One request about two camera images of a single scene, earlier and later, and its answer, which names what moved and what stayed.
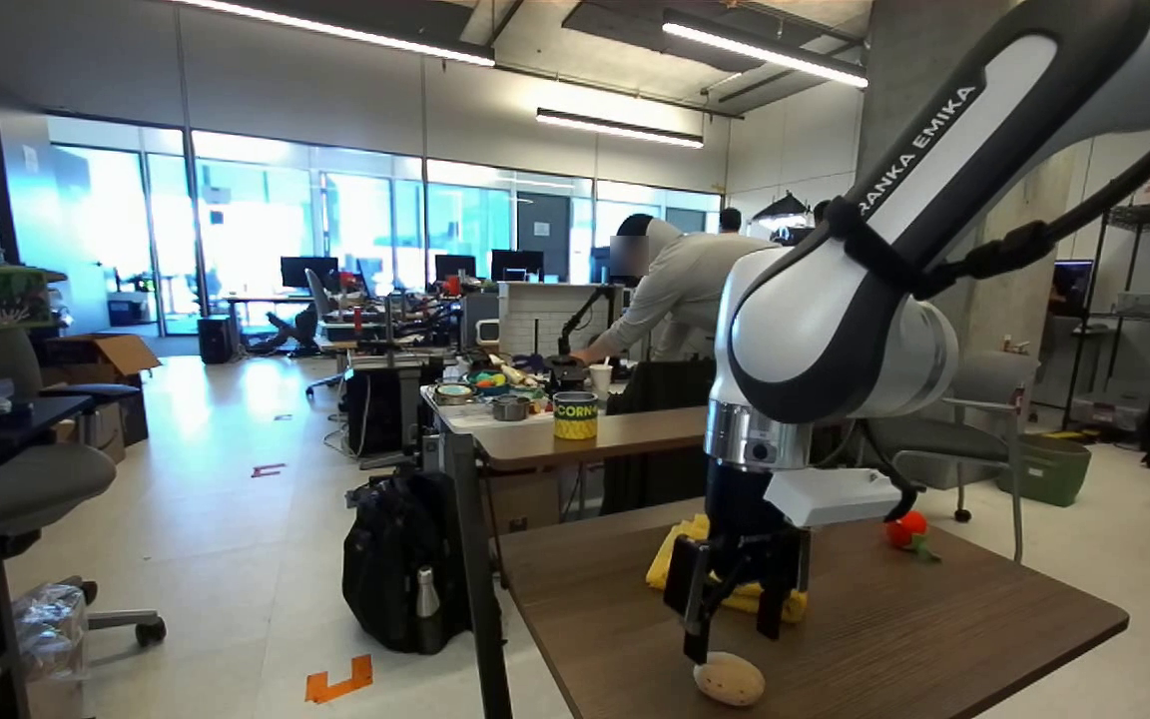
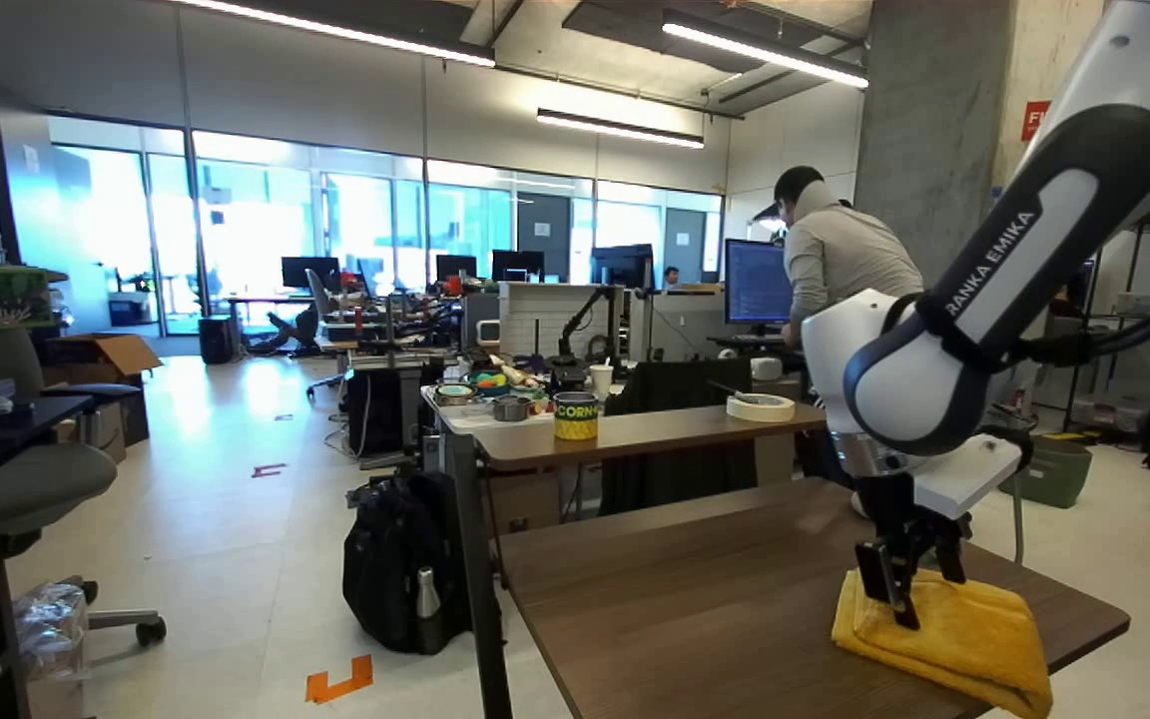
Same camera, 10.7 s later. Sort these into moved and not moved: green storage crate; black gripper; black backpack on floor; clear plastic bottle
Moved: black gripper
Not moved: black backpack on floor; clear plastic bottle; green storage crate
